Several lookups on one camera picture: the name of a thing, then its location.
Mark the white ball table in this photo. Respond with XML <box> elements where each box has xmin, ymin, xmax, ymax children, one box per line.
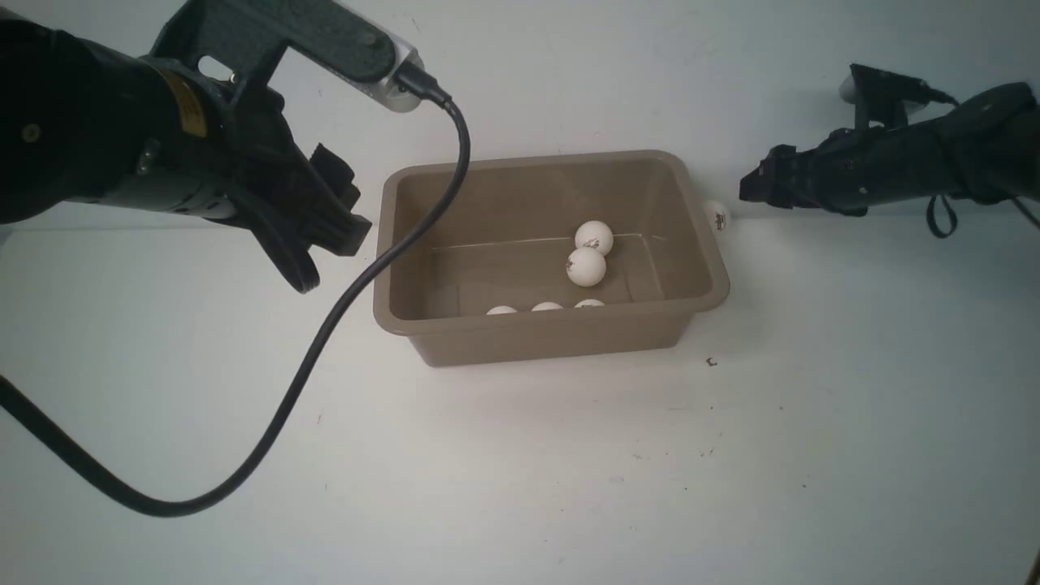
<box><xmin>486</xmin><ymin>305</ymin><xmax>517</xmax><ymax>315</ymax></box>

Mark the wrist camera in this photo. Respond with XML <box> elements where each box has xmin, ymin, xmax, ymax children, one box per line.
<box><xmin>150</xmin><ymin>0</ymin><xmax>427</xmax><ymax>113</ymax></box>
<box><xmin>838</xmin><ymin>63</ymin><xmax>941</xmax><ymax>130</ymax></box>

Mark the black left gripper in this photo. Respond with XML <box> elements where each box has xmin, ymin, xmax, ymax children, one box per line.
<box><xmin>138</xmin><ymin>62</ymin><xmax>372</xmax><ymax>262</ymax></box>

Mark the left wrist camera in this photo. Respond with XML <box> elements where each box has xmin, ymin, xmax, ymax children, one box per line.
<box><xmin>150</xmin><ymin>0</ymin><xmax>427</xmax><ymax>113</ymax></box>

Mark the left camera cable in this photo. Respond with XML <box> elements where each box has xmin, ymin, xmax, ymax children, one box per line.
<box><xmin>0</xmin><ymin>69</ymin><xmax>472</xmax><ymax>518</ymax></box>

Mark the right camera cable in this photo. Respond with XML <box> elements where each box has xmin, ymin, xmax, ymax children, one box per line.
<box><xmin>918</xmin><ymin>85</ymin><xmax>1040</xmax><ymax>240</ymax></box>

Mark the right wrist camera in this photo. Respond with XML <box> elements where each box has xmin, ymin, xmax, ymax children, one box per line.
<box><xmin>838</xmin><ymin>63</ymin><xmax>941</xmax><ymax>130</ymax></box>

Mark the white ball with logo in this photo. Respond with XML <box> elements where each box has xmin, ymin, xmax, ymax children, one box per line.
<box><xmin>565</xmin><ymin>247</ymin><xmax>608</xmax><ymax>288</ymax></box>

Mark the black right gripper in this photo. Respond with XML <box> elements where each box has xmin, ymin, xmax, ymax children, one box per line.
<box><xmin>739</xmin><ymin>130</ymin><xmax>943</xmax><ymax>217</ymax></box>

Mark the tan plastic bin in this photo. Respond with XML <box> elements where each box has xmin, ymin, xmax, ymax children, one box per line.
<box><xmin>374</xmin><ymin>149</ymin><xmax>730</xmax><ymax>367</ymax></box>

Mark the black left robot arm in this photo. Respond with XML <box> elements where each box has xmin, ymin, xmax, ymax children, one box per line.
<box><xmin>2</xmin><ymin>1</ymin><xmax>393</xmax><ymax>269</ymax></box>

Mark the camera cable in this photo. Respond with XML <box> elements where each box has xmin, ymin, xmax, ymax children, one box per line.
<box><xmin>0</xmin><ymin>69</ymin><xmax>472</xmax><ymax>518</ymax></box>
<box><xmin>918</xmin><ymin>85</ymin><xmax>1040</xmax><ymax>240</ymax></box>

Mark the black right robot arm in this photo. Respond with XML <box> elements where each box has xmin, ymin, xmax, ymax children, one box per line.
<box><xmin>739</xmin><ymin>82</ymin><xmax>1038</xmax><ymax>217</ymax></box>

